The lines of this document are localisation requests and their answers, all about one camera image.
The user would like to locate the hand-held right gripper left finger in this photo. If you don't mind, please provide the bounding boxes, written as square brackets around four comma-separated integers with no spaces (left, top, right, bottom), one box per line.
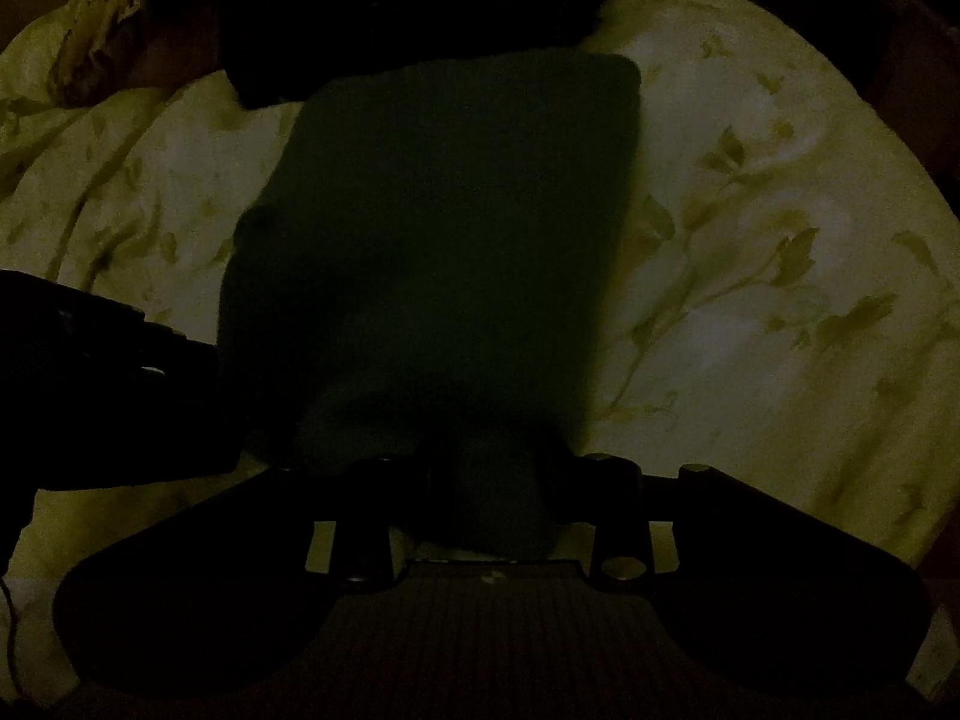
[187,427,470,587]

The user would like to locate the yellow patterned cloth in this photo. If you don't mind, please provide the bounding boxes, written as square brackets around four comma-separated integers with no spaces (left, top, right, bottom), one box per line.
[46,0,162,107]

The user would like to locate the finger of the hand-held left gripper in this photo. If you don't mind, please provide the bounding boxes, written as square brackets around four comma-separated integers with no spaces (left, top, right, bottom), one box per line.
[139,311,226,400]

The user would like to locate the white floral bedsheet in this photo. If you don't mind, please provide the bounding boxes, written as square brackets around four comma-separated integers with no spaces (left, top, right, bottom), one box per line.
[0,0,960,706]

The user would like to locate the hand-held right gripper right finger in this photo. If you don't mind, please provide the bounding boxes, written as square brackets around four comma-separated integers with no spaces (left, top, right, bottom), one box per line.
[536,435,788,586]

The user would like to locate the black cloth pile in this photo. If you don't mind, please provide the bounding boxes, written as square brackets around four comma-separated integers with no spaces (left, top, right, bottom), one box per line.
[146,0,632,107]

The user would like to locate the dark green cloth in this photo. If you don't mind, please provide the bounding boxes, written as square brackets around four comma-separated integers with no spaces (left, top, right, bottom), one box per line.
[216,46,644,560]

